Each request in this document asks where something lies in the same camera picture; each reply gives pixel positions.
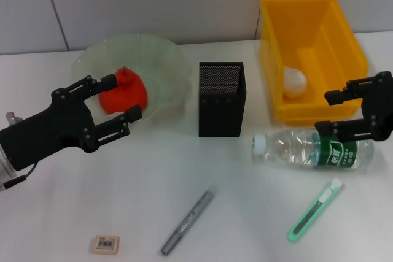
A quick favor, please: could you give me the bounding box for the black mesh pen holder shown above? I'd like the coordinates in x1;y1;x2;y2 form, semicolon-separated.
198;61;247;138

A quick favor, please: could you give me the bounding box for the mint green utility knife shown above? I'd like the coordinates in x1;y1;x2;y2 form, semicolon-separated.
287;177;344;243

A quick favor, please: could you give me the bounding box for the small silver left wrist plug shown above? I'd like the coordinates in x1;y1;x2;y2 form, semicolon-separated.
5;110;23;126

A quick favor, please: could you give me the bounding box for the clear green-label water bottle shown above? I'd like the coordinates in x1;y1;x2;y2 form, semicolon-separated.
251;128;375;171

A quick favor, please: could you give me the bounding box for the grey marker pen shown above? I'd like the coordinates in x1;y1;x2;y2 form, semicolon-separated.
160;185;219;256

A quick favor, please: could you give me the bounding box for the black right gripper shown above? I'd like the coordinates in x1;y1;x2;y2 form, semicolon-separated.
314;71;393;142

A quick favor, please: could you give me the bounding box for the beige eraser with barcode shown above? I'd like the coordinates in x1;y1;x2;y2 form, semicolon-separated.
93;234;120;256

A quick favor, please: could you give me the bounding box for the yellow plastic storage bin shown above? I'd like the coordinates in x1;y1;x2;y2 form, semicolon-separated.
260;0;369;123

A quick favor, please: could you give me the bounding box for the wavy clear glass fruit plate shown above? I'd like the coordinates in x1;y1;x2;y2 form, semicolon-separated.
72;32;193;121

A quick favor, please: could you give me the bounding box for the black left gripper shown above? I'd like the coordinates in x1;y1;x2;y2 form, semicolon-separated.
0;73;144;172

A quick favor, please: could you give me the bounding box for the left gripper plug with cable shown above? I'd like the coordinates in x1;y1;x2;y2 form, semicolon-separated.
0;162;37;192

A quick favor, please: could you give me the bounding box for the white paper ball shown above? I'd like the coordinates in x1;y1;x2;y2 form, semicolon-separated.
282;66;308;99

